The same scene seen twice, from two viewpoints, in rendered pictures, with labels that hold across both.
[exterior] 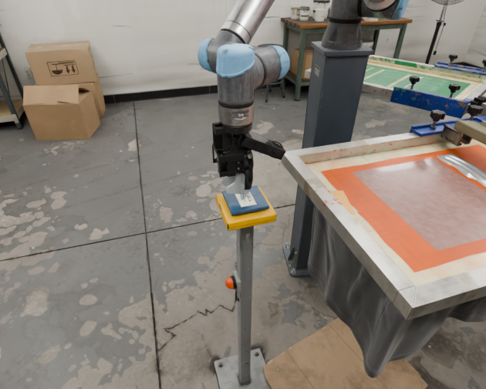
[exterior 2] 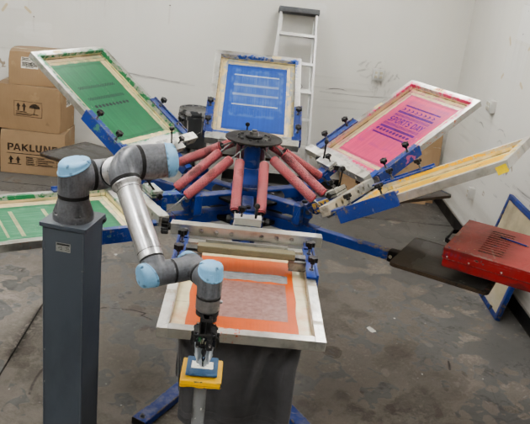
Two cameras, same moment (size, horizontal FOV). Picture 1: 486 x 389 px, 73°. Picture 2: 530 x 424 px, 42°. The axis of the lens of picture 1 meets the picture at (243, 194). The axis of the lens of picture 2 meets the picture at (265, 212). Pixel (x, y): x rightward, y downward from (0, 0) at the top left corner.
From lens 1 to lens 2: 195 cm
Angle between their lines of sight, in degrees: 67
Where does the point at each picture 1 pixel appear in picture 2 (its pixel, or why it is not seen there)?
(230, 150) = (209, 330)
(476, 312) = not seen: hidden behind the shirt
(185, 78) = not seen: outside the picture
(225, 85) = (217, 288)
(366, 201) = (232, 322)
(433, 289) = (319, 332)
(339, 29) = (82, 206)
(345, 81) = (93, 247)
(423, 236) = (275, 320)
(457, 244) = (286, 314)
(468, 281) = (318, 321)
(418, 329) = not seen: hidden behind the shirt
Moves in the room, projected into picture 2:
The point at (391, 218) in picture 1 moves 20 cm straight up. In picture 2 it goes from (255, 322) to (261, 272)
